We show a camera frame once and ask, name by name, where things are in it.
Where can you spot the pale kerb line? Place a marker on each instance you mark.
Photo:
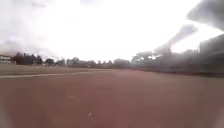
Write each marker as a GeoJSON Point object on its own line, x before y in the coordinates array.
{"type": "Point", "coordinates": [40, 74]}

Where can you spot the pale low building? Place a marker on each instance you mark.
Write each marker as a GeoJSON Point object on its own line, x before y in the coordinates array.
{"type": "Point", "coordinates": [5, 59]}

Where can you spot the grass field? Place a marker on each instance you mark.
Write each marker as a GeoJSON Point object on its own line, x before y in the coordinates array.
{"type": "Point", "coordinates": [33, 69]}

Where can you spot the red-brown running track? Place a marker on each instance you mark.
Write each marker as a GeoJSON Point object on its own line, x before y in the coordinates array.
{"type": "Point", "coordinates": [110, 100]}

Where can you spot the row of trees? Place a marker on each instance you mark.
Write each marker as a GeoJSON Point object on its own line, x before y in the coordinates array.
{"type": "Point", "coordinates": [76, 62]}

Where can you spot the grandstand with roof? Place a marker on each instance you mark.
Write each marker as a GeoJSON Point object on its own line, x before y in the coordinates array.
{"type": "Point", "coordinates": [203, 55]}

